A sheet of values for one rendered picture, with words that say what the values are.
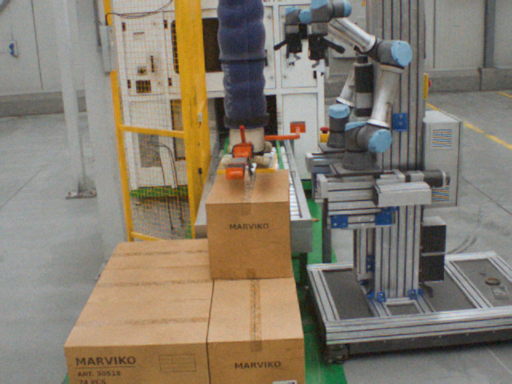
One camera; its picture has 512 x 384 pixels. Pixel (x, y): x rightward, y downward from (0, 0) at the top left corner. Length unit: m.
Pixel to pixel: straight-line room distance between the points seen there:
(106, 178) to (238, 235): 1.66
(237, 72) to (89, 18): 1.55
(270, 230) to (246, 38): 0.93
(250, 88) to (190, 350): 1.28
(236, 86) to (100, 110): 1.53
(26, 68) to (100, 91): 8.63
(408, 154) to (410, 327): 0.91
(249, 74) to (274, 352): 1.32
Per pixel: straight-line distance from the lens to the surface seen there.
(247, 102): 3.13
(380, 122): 3.05
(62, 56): 6.66
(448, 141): 3.43
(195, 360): 2.70
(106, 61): 4.33
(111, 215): 4.60
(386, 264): 3.59
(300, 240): 3.82
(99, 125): 4.45
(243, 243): 3.10
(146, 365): 2.74
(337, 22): 3.02
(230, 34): 3.09
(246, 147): 2.97
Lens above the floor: 1.86
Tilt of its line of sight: 17 degrees down
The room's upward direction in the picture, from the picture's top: 3 degrees counter-clockwise
